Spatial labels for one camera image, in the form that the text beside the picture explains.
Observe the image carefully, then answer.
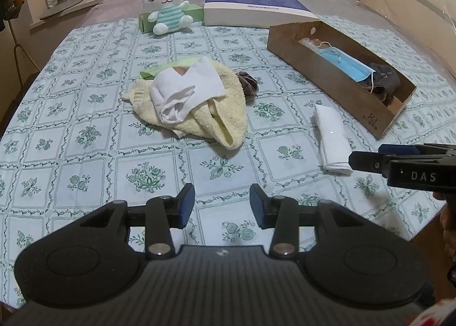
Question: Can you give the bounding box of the brown scrunchie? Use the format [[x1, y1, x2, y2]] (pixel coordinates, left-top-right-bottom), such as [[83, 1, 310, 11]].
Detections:
[[235, 71, 259, 101]]

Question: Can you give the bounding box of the blue and white box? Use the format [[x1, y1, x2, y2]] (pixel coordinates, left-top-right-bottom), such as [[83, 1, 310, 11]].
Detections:
[[203, 0, 319, 29]]

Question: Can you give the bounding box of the thin metal frame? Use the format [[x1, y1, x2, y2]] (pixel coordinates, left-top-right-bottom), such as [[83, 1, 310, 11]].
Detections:
[[7, 20, 41, 74]]

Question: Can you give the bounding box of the plastic wrapped headboard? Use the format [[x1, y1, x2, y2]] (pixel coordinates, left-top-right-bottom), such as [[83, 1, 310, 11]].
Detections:
[[356, 0, 456, 74]]

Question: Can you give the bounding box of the white cloth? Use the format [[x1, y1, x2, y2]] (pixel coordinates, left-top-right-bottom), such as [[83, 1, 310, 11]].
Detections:
[[150, 57, 225, 124]]

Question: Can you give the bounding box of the brown cardboard box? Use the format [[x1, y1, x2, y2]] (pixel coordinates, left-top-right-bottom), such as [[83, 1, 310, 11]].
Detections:
[[267, 21, 417, 139]]

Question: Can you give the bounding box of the green carton box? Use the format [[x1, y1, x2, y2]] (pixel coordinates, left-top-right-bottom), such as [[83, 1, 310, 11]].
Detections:
[[138, 2, 203, 34]]

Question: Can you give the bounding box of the floral green tablecloth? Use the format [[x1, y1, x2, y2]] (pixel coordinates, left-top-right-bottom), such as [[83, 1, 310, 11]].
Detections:
[[0, 14, 456, 309]]

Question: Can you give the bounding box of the blue face mask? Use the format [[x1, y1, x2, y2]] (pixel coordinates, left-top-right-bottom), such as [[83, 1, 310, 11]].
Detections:
[[321, 46, 376, 83]]

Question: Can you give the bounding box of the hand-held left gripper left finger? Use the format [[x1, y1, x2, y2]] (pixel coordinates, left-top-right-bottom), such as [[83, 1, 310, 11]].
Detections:
[[82, 184, 196, 259]]

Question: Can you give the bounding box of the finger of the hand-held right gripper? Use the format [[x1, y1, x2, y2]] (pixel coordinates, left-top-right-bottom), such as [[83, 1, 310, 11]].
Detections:
[[378, 144, 422, 156], [348, 150, 391, 179]]

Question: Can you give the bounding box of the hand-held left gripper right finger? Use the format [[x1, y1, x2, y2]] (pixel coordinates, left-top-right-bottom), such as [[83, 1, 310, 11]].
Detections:
[[249, 184, 360, 259]]

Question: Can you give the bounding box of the red and white printed fabric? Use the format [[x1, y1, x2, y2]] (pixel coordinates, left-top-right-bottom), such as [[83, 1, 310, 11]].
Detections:
[[413, 296, 456, 326]]

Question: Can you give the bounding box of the yellow towel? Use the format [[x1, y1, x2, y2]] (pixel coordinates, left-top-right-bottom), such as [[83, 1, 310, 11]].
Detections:
[[121, 62, 248, 150]]

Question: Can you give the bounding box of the white towel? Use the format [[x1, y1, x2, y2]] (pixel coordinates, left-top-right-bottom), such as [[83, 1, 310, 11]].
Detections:
[[313, 103, 354, 175]]

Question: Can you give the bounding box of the light green cloth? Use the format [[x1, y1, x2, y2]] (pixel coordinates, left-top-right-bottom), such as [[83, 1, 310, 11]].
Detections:
[[139, 57, 200, 80]]

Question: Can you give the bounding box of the dark brown eye mask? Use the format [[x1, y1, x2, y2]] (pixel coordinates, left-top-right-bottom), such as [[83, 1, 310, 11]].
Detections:
[[360, 62, 401, 104]]

